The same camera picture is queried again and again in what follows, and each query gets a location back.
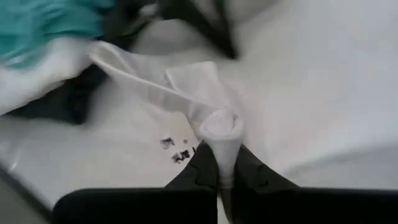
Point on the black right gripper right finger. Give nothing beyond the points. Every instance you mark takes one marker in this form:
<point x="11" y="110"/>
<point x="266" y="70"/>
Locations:
<point x="311" y="208"/>

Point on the thin white garment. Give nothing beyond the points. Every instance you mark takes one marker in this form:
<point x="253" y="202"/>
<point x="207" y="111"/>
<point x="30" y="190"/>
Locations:
<point x="192" y="90"/>

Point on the teal garment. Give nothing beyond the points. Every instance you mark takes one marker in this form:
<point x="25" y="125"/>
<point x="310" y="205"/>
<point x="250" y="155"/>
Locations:
<point x="46" y="28"/>

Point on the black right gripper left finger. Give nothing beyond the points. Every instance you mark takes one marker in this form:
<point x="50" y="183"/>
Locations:
<point x="140" y="208"/>

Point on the black t-shirt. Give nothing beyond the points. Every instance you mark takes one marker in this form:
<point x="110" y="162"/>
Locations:
<point x="62" y="102"/>

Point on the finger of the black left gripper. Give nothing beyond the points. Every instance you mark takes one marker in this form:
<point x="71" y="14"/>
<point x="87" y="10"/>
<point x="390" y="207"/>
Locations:
<point x="211" y="28"/>

